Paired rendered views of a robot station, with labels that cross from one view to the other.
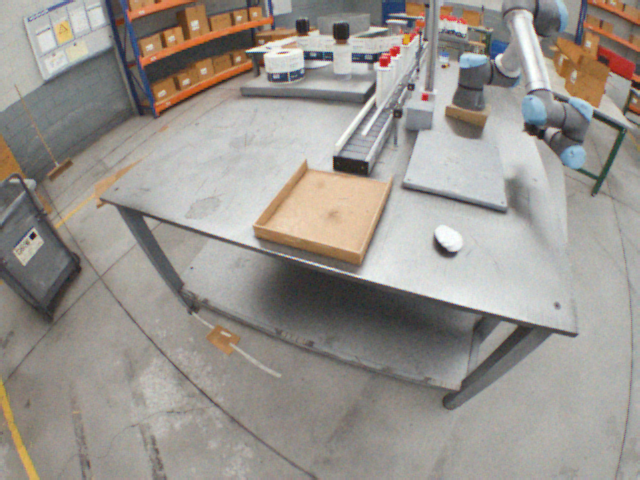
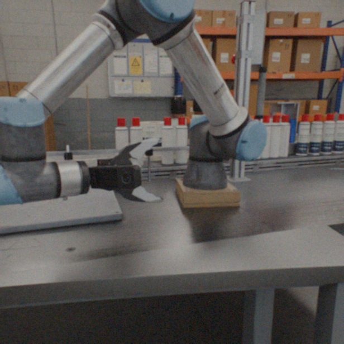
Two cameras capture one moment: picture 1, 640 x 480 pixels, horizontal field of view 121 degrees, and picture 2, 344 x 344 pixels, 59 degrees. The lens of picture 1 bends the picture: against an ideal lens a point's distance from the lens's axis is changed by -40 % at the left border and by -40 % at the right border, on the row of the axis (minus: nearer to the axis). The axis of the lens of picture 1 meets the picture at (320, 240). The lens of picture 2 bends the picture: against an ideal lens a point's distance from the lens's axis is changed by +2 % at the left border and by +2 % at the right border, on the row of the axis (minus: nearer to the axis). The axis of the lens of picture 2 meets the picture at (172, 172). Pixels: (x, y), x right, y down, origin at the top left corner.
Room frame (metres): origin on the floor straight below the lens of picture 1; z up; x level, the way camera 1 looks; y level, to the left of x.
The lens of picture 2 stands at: (0.39, -1.32, 1.15)
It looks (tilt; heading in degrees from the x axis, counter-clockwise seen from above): 13 degrees down; 46
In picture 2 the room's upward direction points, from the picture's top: straight up
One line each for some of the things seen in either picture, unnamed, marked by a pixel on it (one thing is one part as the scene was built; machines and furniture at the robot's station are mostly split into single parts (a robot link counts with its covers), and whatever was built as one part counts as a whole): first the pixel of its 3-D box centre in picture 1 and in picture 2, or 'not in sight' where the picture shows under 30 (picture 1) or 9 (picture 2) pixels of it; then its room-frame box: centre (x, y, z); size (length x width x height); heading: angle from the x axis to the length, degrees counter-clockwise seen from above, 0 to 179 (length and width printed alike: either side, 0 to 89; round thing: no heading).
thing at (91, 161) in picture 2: (380, 90); (150, 158); (1.23, -0.32, 0.91); 1.07 x 0.01 x 0.02; 153
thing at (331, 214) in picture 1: (328, 202); not in sight; (0.58, -0.03, 0.85); 0.30 x 0.26 x 0.04; 153
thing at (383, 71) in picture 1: (383, 83); (122, 143); (1.10, -0.29, 0.98); 0.05 x 0.05 x 0.20
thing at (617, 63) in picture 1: (609, 82); not in sight; (4.04, -5.76, 0.61); 0.70 x 0.60 x 1.22; 153
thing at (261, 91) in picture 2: (426, 22); (261, 93); (1.57, -0.64, 1.18); 0.04 x 0.04 x 0.21
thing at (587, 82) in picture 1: (587, 78); not in sight; (1.88, -2.34, 0.97); 0.51 x 0.39 x 0.37; 57
